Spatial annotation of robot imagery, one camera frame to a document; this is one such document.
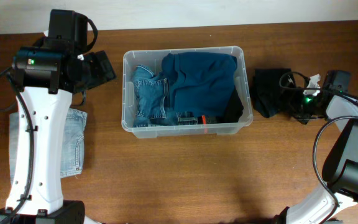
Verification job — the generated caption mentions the light blue jeans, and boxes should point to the light blue jeans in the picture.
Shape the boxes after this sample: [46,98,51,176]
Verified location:
[9,108,88,184]

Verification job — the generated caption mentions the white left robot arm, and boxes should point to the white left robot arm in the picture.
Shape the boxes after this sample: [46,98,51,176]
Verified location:
[0,9,116,223]

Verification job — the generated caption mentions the clear plastic storage bin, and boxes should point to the clear plastic storage bin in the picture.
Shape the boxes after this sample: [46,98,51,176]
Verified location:
[121,46,254,139]

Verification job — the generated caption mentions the dark blue jeans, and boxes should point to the dark blue jeans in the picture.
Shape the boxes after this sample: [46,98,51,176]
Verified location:
[132,65,198,128]

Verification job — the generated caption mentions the black shirt white logo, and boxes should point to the black shirt white logo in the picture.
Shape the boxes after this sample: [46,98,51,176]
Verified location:
[250,68,293,118]

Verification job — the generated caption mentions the black shorts red grey waistband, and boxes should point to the black shorts red grey waistband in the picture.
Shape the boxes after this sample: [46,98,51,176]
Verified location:
[198,89,244,124]

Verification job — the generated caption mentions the navy blue shirt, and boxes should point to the navy blue shirt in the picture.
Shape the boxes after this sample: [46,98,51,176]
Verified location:
[162,52,237,117]

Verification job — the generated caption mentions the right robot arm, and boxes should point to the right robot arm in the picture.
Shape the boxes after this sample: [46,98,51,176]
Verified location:
[272,70,358,224]

